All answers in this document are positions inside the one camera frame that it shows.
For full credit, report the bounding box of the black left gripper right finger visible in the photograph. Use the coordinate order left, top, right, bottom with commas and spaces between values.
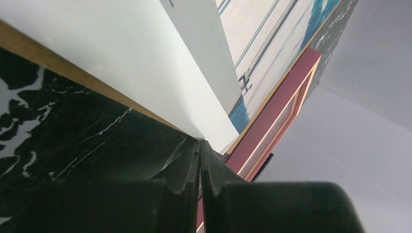
200, 140, 364, 233

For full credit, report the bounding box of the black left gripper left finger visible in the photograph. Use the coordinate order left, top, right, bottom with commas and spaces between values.
15, 141, 200, 233

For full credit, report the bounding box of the brown backing board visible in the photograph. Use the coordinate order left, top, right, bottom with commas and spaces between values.
0, 0, 342, 155

